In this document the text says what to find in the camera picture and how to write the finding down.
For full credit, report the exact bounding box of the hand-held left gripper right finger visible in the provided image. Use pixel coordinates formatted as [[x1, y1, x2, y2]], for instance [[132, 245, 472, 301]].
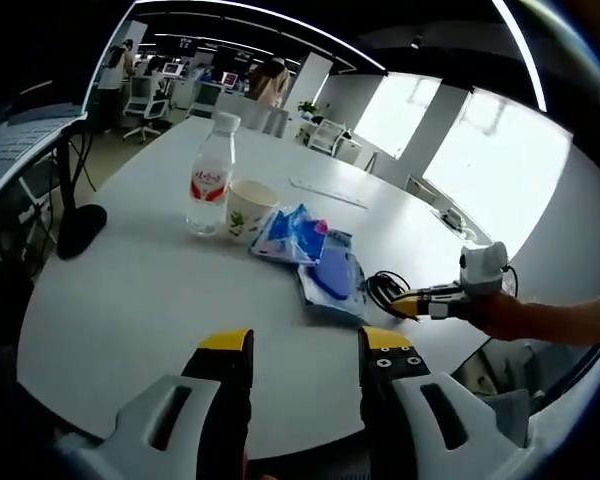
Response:
[[357, 325, 546, 480]]

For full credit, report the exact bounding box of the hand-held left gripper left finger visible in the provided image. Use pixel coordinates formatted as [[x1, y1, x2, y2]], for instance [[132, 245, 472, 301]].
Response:
[[62, 328, 255, 480]]

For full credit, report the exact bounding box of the clear bag with blue cloth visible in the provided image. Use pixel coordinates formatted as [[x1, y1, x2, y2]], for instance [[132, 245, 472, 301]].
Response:
[[297, 228, 370, 326]]

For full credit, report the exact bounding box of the blue tissue packet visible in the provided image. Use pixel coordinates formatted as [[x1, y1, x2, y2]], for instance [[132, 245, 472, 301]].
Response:
[[249, 202, 330, 266]]

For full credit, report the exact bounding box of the white paper cup green print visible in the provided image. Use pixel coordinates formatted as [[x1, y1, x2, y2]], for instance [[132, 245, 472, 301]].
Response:
[[224, 178, 280, 245]]

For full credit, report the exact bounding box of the clear plastic water bottle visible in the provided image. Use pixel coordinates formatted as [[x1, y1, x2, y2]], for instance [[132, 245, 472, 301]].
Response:
[[185, 112, 242, 237]]

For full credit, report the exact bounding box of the person's right hand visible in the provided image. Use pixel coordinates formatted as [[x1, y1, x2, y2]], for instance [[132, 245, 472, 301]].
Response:
[[467, 292, 527, 342]]

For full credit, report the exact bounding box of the white desktop device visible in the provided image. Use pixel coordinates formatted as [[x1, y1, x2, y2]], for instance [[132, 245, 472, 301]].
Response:
[[440, 207, 470, 232]]

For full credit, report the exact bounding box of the grey mesh chair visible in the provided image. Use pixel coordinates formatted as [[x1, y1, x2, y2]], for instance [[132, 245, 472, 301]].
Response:
[[473, 388, 532, 447]]

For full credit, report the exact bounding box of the white power strip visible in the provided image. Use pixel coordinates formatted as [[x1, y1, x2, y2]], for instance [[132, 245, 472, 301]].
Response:
[[288, 177, 370, 209]]

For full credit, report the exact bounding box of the white office chair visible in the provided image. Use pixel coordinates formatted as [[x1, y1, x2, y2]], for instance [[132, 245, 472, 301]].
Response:
[[123, 74, 171, 145], [308, 119, 350, 154]]

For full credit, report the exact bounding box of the black monitor stand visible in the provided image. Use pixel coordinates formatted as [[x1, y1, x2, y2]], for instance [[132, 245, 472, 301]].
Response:
[[54, 124, 109, 260]]

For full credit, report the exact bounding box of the white mesh chair back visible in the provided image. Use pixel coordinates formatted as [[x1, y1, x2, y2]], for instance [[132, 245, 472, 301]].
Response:
[[238, 103, 290, 139]]

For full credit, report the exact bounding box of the silver laptop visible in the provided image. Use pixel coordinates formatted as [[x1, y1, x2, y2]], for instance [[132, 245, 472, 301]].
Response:
[[0, 9, 137, 211]]

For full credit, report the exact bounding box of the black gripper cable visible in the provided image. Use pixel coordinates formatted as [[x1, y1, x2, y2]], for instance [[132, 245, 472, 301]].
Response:
[[499, 263, 520, 297]]

